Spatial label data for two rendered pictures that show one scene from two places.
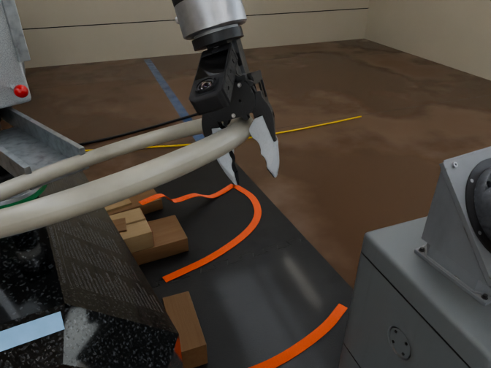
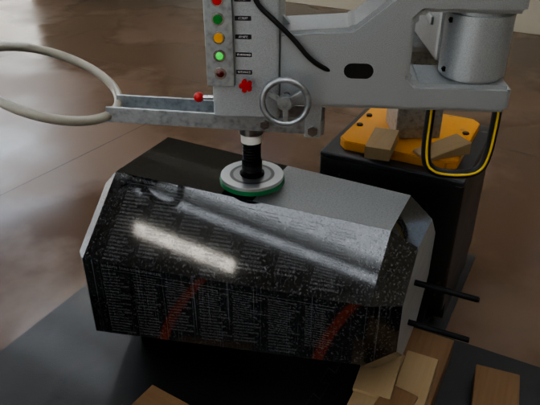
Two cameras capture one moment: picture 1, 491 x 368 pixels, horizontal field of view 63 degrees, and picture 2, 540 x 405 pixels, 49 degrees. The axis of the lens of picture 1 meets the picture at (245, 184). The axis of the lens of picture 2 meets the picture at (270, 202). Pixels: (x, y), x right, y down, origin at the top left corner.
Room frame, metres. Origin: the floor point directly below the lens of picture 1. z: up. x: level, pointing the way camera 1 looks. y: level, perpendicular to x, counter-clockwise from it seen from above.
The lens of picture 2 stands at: (2.47, -0.33, 1.82)
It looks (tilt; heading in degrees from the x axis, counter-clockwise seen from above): 30 degrees down; 143
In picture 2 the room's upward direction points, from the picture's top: straight up
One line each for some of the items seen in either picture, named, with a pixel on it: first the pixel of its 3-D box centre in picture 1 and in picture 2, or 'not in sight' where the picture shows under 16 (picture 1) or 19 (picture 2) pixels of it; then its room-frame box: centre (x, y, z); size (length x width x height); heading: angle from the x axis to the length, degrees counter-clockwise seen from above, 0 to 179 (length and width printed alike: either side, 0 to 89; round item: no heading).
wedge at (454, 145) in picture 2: not in sight; (441, 147); (1.17, 1.51, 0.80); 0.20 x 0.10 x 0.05; 73
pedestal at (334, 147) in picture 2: not in sight; (401, 210); (0.94, 1.59, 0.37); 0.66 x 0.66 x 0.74; 25
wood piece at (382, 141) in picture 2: not in sight; (382, 143); (1.00, 1.34, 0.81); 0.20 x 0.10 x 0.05; 123
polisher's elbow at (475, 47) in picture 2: not in sight; (475, 41); (1.45, 1.19, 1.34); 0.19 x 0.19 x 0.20
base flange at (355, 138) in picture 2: not in sight; (411, 132); (0.94, 1.59, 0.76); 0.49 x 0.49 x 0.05; 25
